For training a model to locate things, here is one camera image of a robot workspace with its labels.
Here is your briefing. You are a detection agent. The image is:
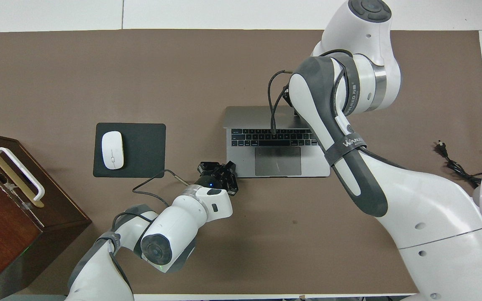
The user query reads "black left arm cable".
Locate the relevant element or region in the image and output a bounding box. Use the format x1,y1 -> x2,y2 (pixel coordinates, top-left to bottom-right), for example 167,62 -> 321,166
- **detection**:
132,169 -> 191,208

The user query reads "black lamp power cable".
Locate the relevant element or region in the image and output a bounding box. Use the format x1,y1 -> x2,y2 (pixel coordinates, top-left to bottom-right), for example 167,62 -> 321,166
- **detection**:
435,141 -> 482,188

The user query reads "large brown table mat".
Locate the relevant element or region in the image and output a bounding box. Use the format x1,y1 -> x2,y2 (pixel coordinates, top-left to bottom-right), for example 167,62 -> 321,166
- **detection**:
0,28 -> 482,295

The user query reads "dark brown wooden box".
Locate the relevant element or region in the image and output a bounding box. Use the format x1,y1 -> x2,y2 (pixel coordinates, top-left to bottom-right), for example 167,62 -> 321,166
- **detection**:
0,130 -> 92,301

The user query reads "brass plate on box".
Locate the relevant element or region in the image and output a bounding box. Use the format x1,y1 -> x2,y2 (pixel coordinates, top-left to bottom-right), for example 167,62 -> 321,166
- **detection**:
0,147 -> 45,208

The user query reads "grey laptop computer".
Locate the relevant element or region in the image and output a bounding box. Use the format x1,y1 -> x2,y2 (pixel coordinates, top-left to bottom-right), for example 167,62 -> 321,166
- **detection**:
223,105 -> 331,179

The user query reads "black mouse pad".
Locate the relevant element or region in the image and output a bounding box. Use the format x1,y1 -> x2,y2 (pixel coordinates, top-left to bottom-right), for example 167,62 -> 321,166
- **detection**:
93,122 -> 167,179

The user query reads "white computer mouse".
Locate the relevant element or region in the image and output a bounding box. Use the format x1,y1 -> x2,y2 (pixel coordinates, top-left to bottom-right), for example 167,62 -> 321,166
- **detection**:
101,131 -> 125,170

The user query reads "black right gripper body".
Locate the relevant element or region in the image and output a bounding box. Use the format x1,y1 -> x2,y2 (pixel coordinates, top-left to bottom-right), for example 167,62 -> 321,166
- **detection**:
282,84 -> 298,118

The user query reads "white box handle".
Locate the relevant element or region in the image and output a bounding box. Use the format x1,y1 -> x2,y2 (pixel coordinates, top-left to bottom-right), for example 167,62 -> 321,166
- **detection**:
0,147 -> 46,202

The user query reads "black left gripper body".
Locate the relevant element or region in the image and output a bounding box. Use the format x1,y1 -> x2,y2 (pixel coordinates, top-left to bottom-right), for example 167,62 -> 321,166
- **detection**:
197,161 -> 230,189

